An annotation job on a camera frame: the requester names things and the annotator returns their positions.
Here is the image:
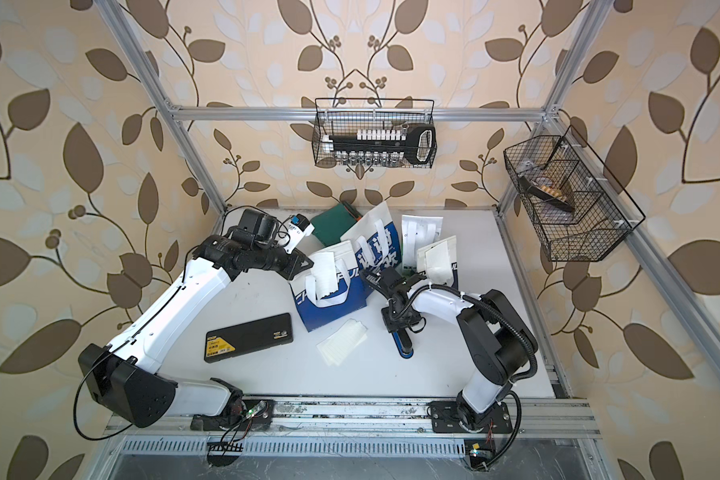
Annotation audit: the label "dark blue bag white handles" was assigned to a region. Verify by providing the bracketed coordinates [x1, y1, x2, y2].
[416, 236, 458, 288]

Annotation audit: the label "blue stapler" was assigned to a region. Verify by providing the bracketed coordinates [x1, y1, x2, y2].
[391, 329, 414, 359]

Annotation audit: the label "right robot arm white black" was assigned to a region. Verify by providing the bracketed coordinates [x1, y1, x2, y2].
[360, 268, 538, 433]

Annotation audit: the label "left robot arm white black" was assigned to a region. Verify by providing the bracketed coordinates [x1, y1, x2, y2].
[78, 208, 314, 428]

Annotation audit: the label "green white bag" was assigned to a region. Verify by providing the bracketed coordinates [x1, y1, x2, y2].
[401, 215, 443, 275]

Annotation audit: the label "black box yellow label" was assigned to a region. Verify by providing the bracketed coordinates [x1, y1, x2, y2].
[204, 313, 293, 363]

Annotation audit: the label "black tool set in basket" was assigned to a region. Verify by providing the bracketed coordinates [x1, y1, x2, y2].
[320, 123, 437, 166]

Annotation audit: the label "dark object in right basket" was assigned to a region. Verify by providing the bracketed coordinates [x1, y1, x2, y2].
[521, 177, 575, 213]

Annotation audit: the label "black wire basket back wall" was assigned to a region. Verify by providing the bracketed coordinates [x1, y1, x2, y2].
[311, 96, 437, 169]

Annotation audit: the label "black wire basket wall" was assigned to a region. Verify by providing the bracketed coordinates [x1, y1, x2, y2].
[311, 96, 437, 169]
[503, 126, 646, 262]

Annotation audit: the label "black wire basket right wall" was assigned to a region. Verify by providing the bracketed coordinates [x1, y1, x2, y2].
[503, 126, 646, 262]

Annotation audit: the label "aluminium frame rail base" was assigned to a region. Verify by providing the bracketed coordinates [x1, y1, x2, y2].
[83, 396, 614, 479]

